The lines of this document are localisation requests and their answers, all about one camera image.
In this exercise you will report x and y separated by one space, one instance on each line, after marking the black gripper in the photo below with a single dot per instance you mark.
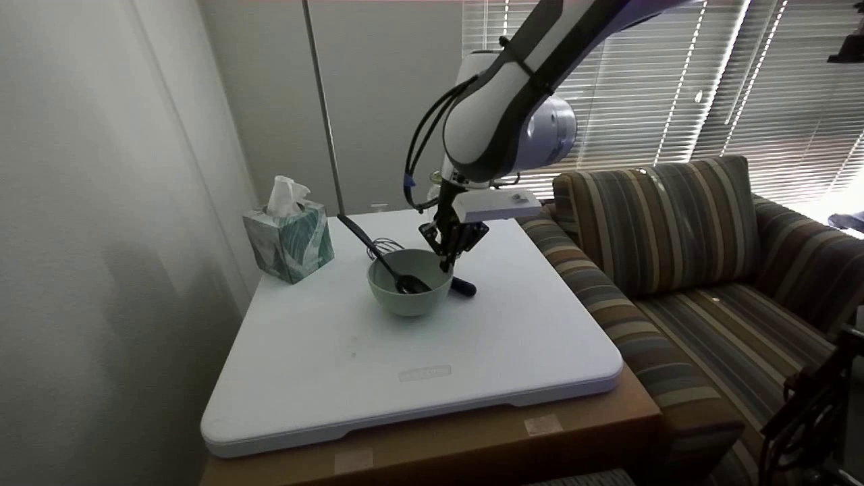
449 218

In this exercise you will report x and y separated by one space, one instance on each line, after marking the light green bowl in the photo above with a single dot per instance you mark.
406 303

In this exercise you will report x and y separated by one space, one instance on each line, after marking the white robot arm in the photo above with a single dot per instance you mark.
494 108

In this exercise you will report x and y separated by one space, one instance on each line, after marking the black spoon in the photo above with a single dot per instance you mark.
411 284

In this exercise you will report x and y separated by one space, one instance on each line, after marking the white table board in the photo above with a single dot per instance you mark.
476 359

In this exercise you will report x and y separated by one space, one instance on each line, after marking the teal white tissue box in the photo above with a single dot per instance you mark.
299 244

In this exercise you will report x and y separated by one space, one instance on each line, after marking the wooden table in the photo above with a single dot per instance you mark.
502 441

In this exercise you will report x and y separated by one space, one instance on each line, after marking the striped sofa cushion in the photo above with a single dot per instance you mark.
656 224

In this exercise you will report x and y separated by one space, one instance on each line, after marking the striped sofa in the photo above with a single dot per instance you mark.
718 338

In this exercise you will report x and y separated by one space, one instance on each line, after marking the white window blinds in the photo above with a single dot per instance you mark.
702 89

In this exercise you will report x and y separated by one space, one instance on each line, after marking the black tripod stand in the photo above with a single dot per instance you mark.
810 405

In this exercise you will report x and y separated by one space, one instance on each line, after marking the small blue object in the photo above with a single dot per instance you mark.
847 221

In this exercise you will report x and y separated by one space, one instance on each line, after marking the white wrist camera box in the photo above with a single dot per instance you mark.
494 205

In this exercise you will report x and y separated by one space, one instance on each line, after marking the thin vertical wall conduit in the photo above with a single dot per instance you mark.
321 98

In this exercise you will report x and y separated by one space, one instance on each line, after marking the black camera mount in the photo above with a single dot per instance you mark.
851 48

